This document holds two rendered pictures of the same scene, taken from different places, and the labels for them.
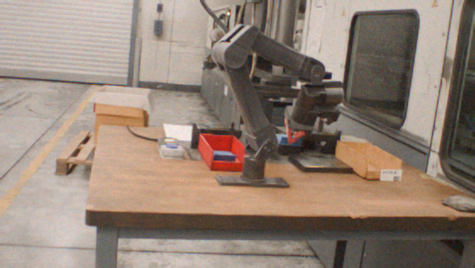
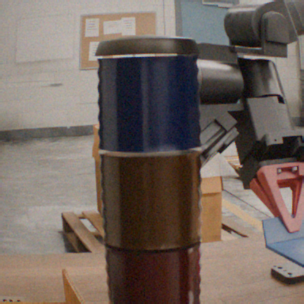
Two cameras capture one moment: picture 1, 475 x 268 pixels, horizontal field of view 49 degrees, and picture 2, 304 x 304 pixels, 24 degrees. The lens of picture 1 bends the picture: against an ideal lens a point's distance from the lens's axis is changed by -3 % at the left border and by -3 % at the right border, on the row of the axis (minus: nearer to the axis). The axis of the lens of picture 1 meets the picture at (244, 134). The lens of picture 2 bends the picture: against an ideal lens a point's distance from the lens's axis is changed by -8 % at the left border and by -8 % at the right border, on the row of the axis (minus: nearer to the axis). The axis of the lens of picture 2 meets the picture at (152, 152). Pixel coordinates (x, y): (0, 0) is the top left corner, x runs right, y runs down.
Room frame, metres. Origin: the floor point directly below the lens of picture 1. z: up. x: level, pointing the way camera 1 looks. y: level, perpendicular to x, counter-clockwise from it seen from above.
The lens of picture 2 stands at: (2.35, -0.30, 1.19)
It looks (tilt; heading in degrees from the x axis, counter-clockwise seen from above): 7 degrees down; 180
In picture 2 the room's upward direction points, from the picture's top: 2 degrees counter-clockwise
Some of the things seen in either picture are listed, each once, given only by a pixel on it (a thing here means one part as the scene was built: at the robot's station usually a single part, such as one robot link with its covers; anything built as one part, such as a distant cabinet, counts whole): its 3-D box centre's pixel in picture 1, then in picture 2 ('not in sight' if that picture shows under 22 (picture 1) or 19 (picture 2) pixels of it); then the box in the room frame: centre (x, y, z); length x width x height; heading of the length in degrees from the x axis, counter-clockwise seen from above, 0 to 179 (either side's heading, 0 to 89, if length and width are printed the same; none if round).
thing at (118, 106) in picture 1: (123, 114); not in sight; (5.17, 1.21, 0.40); 0.67 x 0.60 x 0.50; 6
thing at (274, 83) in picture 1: (269, 59); not in sight; (1.93, -0.06, 1.22); 0.26 x 0.18 x 0.30; 14
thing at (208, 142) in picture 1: (223, 152); not in sight; (1.66, 0.06, 0.93); 0.25 x 0.12 x 0.06; 14
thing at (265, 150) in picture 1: (259, 146); not in sight; (1.44, -0.04, 1.00); 0.09 x 0.06 x 0.06; 25
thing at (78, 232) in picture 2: not in sight; (154, 237); (-2.19, -0.29, 0.07); 1.20 x 1.00 x 0.14; 15
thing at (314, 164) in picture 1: (320, 164); not in sight; (1.72, -0.26, 0.91); 0.17 x 0.16 x 0.02; 104
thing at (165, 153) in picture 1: (170, 156); not in sight; (1.65, 0.22, 0.90); 0.07 x 0.07 x 0.06; 14
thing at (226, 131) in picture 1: (220, 135); not in sight; (1.82, 0.08, 0.95); 0.15 x 0.03 x 0.10; 104
